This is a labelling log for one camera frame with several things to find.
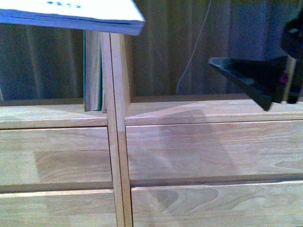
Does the wooden drawer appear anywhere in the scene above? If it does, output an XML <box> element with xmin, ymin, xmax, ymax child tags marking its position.
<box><xmin>126</xmin><ymin>121</ymin><xmax>303</xmax><ymax>181</ymax></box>
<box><xmin>131</xmin><ymin>181</ymin><xmax>303</xmax><ymax>227</ymax></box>
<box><xmin>0</xmin><ymin>190</ymin><xmax>117</xmax><ymax>227</ymax></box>
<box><xmin>0</xmin><ymin>127</ymin><xmax>112</xmax><ymax>186</ymax></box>

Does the green-covered upright book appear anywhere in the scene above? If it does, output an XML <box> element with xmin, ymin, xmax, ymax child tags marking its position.
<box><xmin>83</xmin><ymin>30</ymin><xmax>102</xmax><ymax>111</ymax></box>

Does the right wooden shelf cabinet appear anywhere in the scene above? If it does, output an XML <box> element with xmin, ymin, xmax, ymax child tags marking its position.
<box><xmin>111</xmin><ymin>34</ymin><xmax>303</xmax><ymax>227</ymax></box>

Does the right upper wooden drawer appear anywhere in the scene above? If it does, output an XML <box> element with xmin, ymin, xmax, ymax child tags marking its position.
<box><xmin>126</xmin><ymin>121</ymin><xmax>303</xmax><ymax>181</ymax></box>

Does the left wooden shelf cabinet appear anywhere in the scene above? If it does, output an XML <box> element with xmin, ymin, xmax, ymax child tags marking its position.
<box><xmin>0</xmin><ymin>33</ymin><xmax>125</xmax><ymax>227</ymax></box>

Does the thin grey cable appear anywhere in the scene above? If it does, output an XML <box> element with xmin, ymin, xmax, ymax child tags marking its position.
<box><xmin>176</xmin><ymin>0</ymin><xmax>212</xmax><ymax>96</ymax></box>

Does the grey-blue white-cover book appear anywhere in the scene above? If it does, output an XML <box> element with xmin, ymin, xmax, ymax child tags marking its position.
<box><xmin>0</xmin><ymin>0</ymin><xmax>145</xmax><ymax>35</ymax></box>

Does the right lower wooden drawer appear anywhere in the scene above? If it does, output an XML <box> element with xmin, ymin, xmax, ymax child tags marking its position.
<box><xmin>131</xmin><ymin>181</ymin><xmax>303</xmax><ymax>227</ymax></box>

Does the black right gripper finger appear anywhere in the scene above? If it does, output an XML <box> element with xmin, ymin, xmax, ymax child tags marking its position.
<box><xmin>281</xmin><ymin>10</ymin><xmax>303</xmax><ymax>104</ymax></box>

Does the left upper wooden drawer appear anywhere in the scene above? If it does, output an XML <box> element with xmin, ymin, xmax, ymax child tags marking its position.
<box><xmin>0</xmin><ymin>127</ymin><xmax>112</xmax><ymax>186</ymax></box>

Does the dark green curtain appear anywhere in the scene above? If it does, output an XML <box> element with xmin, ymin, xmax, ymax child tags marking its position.
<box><xmin>0</xmin><ymin>0</ymin><xmax>302</xmax><ymax>100</ymax></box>

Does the left lower wooden drawer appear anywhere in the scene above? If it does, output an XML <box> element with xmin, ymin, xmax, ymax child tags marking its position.
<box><xmin>0</xmin><ymin>190</ymin><xmax>117</xmax><ymax>227</ymax></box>

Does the wooden shelf cabinet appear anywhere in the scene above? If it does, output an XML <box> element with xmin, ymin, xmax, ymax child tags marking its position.
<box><xmin>111</xmin><ymin>34</ymin><xmax>303</xmax><ymax>227</ymax></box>
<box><xmin>0</xmin><ymin>33</ymin><xmax>125</xmax><ymax>227</ymax></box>

